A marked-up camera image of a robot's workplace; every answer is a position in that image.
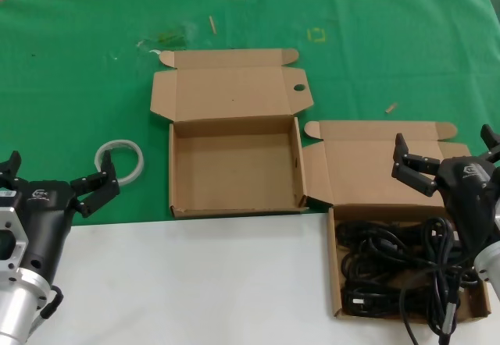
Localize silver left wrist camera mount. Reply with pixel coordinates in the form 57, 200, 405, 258
0, 189, 30, 283

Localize clear tape roll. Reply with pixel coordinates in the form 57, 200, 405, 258
95, 138, 145, 187

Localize open cardboard box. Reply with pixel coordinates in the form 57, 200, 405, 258
302, 120, 491, 321
150, 48, 315, 219

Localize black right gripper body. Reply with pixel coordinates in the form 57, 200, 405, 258
435, 156, 500, 259

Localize clear tape residue patch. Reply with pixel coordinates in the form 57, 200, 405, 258
136, 24, 195, 50

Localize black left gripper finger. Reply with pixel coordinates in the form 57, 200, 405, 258
0, 150, 24, 190
70, 150, 120, 219

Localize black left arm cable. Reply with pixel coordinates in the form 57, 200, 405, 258
38, 284, 64, 321

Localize green table cloth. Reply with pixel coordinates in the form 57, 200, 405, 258
0, 0, 500, 229

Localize black power cord pile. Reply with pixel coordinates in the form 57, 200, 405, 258
336, 216, 482, 318

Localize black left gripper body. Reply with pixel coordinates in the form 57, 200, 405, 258
13, 179, 79, 283

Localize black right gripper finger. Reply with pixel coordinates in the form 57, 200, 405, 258
480, 123, 500, 163
391, 133, 441, 198

